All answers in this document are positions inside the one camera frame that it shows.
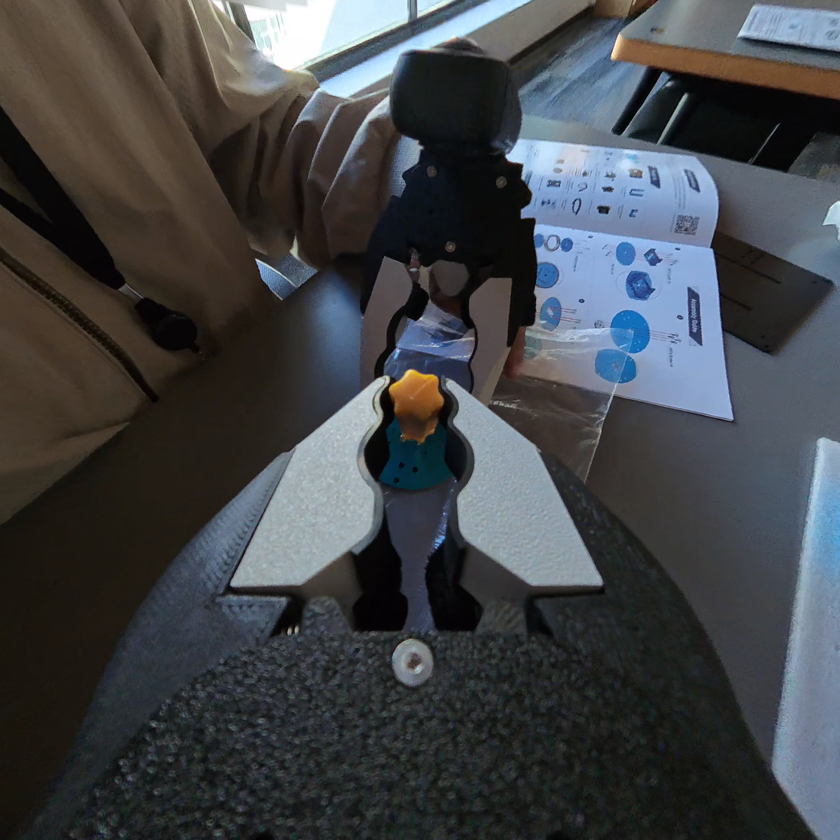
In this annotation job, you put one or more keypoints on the printed paper sheet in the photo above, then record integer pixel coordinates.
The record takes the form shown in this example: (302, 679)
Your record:
(787, 26)

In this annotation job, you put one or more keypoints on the black metal plate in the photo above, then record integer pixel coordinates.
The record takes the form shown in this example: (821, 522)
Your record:
(774, 295)

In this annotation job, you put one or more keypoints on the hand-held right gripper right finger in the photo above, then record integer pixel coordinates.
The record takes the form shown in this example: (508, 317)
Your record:
(525, 518)

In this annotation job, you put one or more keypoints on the clear plastic bag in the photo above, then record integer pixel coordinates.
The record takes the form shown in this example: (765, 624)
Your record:
(558, 420)

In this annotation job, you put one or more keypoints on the person's left hand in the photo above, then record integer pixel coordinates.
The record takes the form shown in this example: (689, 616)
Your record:
(516, 358)

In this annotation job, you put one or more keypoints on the white crumpled plastic bag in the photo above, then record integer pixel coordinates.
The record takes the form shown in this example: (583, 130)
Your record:
(833, 223)

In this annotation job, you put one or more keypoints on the white foam sheet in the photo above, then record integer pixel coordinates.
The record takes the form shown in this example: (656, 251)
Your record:
(814, 656)

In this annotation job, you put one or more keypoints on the grey desk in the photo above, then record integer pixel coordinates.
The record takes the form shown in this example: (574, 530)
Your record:
(689, 492)

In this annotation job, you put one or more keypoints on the teal round metal plate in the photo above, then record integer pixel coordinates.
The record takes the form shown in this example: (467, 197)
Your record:
(420, 469)

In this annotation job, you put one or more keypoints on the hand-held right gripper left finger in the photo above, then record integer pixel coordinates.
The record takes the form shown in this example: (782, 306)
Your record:
(308, 518)

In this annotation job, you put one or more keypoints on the assembly guide booklet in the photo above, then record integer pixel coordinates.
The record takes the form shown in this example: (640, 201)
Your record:
(682, 387)

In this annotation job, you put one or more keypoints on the person's left forearm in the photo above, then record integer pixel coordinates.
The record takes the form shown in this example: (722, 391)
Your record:
(328, 170)

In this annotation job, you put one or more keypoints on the wood edged office table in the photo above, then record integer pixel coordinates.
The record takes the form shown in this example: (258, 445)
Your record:
(689, 39)

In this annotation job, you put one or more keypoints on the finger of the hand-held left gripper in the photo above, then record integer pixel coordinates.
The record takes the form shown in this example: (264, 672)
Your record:
(493, 328)
(377, 308)

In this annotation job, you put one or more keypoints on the person's beige jacket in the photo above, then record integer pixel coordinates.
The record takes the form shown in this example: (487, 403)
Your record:
(98, 197)

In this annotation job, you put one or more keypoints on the large window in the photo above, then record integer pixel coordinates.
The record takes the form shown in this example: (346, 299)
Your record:
(367, 19)

